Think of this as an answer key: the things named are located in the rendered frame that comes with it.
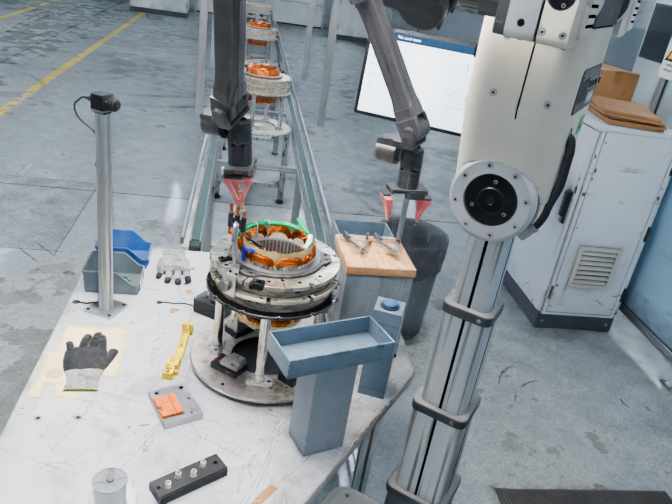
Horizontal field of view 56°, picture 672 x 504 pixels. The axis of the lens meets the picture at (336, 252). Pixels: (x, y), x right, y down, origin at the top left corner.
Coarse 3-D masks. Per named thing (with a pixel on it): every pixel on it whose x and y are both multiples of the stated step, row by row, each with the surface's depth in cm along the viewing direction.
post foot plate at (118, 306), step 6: (96, 300) 181; (114, 300) 183; (90, 306) 178; (96, 306) 179; (114, 306) 180; (120, 306) 180; (126, 306) 181; (90, 312) 176; (96, 312) 176; (102, 312) 176; (108, 312) 177; (114, 312) 177; (108, 318) 175
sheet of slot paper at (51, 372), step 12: (60, 336) 165; (72, 336) 165; (108, 336) 168; (120, 336) 168; (60, 348) 160; (108, 348) 163; (120, 348) 164; (48, 360) 155; (60, 360) 156; (120, 360) 159; (48, 372) 151; (60, 372) 152; (108, 372) 155; (36, 384) 147; (48, 384) 148; (60, 384) 148; (36, 396) 143; (60, 396) 145; (72, 396) 145
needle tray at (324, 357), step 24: (288, 336) 133; (312, 336) 136; (336, 336) 139; (360, 336) 141; (384, 336) 136; (288, 360) 122; (312, 360) 125; (336, 360) 128; (360, 360) 131; (312, 384) 131; (336, 384) 133; (312, 408) 133; (336, 408) 136; (312, 432) 136; (336, 432) 140
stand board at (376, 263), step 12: (336, 240) 177; (348, 252) 170; (372, 252) 172; (384, 252) 173; (348, 264) 163; (360, 264) 164; (372, 264) 165; (384, 264) 166; (396, 264) 167; (408, 264) 168; (396, 276) 166; (408, 276) 166
